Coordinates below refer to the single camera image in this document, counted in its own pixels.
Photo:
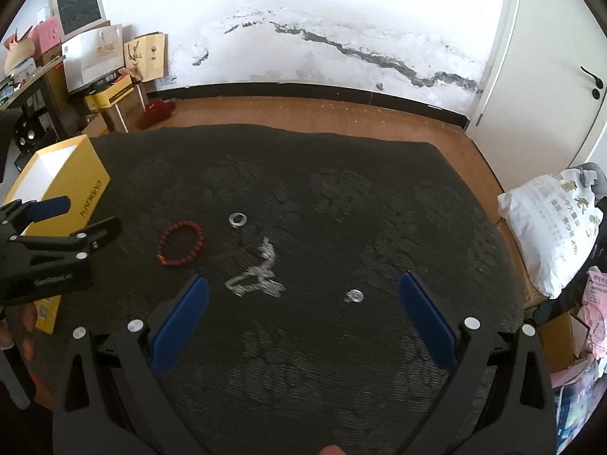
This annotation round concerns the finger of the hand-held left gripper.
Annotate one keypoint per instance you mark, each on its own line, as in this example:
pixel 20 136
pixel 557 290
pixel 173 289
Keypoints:
pixel 102 230
pixel 50 207

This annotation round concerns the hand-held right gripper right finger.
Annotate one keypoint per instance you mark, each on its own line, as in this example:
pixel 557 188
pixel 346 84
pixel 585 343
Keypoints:
pixel 427 317

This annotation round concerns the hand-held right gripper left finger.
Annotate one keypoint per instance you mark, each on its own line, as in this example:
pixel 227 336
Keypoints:
pixel 182 322

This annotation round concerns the yellow cardboard box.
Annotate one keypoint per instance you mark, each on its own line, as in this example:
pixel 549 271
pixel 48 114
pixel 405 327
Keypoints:
pixel 90 175

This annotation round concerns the person's left hand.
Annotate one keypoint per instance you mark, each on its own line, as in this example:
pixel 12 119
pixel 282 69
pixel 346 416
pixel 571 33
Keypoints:
pixel 26 324

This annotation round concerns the person's right hand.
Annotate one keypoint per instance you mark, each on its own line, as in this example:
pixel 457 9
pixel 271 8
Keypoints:
pixel 329 450

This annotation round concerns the black speaker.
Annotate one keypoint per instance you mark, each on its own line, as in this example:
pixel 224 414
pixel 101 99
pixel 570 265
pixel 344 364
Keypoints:
pixel 27 135

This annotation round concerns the brown cardboard box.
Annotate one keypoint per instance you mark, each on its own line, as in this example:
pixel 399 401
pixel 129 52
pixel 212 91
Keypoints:
pixel 128 114

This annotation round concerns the black desk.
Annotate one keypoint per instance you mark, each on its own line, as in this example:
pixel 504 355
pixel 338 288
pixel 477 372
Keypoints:
pixel 33 85

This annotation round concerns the small yellow box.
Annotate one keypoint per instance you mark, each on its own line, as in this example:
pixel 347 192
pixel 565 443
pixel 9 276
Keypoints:
pixel 111 97

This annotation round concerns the red cloth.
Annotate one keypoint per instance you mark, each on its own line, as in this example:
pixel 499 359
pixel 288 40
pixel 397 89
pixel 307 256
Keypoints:
pixel 156 113

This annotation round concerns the cardboard box under sack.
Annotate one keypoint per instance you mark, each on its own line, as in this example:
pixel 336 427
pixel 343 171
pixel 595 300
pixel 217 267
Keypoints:
pixel 555 339

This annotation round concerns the black flat box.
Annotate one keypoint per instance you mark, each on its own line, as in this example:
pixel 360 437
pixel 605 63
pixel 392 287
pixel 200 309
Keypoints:
pixel 99 86

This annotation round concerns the white printed sack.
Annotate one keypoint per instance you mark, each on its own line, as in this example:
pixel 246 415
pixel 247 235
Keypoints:
pixel 545 232

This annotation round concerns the white paper bag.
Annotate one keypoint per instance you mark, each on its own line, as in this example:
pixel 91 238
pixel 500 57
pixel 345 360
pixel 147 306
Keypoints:
pixel 90 61

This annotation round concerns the tan bag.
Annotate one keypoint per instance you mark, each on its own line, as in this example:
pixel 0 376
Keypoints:
pixel 19 54

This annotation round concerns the pink plastic packet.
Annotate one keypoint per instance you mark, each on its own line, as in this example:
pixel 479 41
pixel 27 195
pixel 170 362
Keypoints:
pixel 593 313

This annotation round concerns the pink box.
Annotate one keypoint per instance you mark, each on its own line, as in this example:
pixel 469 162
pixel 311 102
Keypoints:
pixel 47 38

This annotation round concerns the kraft paper bag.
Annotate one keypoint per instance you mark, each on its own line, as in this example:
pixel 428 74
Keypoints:
pixel 149 57

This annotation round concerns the old white monitor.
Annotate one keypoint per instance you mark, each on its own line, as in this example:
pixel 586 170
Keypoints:
pixel 78 0

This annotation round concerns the white door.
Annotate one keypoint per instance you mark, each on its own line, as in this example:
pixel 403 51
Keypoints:
pixel 536 57

